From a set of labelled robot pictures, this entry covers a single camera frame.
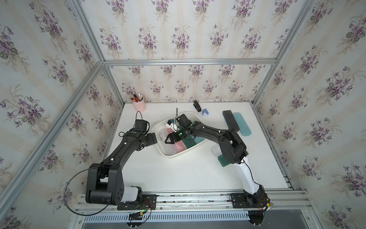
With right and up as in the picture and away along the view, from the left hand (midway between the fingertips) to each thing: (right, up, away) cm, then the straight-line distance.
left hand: (149, 141), depth 88 cm
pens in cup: (-15, +30, +20) cm, 39 cm away
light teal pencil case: (+31, +1, +3) cm, 31 cm away
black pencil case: (+58, +13, +20) cm, 62 cm away
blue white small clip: (+39, +20, +26) cm, 51 cm away
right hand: (+12, 0, +5) cm, 13 cm away
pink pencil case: (+19, -3, +5) cm, 19 cm away
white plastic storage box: (+28, +16, +15) cm, 36 cm away
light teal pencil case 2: (+67, +7, +16) cm, 69 cm away
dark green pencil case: (+25, 0, +5) cm, 26 cm away
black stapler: (+32, +24, +27) cm, 48 cm away
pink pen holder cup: (-12, +24, +20) cm, 34 cm away
